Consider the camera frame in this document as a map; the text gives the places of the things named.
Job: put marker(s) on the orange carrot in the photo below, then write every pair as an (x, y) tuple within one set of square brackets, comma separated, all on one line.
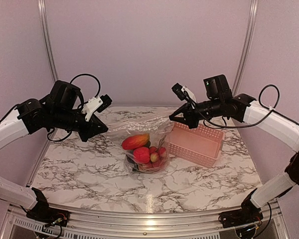
[(135, 141)]

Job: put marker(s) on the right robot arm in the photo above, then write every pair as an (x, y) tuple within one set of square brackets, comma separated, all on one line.
[(250, 112)]

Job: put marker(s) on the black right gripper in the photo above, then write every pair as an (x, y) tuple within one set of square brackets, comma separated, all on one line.
[(190, 119)]

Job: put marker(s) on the aluminium front table rail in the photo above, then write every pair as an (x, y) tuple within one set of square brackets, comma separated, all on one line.
[(93, 224)]

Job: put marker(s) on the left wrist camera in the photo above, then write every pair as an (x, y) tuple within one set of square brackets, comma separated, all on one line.
[(95, 104)]

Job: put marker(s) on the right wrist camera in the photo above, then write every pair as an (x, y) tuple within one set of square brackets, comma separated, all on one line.
[(183, 92)]

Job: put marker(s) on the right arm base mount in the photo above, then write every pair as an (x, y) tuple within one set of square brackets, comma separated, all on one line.
[(239, 217)]

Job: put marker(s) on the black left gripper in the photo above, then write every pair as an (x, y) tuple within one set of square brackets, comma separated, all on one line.
[(88, 132)]

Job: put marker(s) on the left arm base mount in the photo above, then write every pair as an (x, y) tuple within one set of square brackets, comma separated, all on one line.
[(50, 215)]

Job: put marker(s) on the bunch of red lychees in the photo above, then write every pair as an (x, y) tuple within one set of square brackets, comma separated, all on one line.
[(158, 156)]

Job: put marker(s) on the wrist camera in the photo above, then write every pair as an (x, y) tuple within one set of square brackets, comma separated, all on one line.
[(183, 92), (95, 104)]

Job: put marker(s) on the clear zip top bag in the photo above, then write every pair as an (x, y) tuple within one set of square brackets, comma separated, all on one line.
[(158, 126)]

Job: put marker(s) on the left aluminium corner post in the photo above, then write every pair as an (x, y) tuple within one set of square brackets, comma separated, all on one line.
[(46, 37)]

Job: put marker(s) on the right aluminium corner post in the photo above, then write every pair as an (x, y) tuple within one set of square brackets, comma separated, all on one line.
[(246, 46)]

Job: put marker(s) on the red strawberry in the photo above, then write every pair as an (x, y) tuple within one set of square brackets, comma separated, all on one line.
[(141, 155)]

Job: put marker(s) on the pink plastic basket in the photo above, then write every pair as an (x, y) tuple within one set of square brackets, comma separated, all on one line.
[(201, 145)]

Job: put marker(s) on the aluminium corner post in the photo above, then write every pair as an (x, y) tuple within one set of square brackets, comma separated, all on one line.
[(246, 46), (46, 37)]

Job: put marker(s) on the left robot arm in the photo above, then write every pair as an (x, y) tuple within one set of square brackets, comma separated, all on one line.
[(63, 108)]

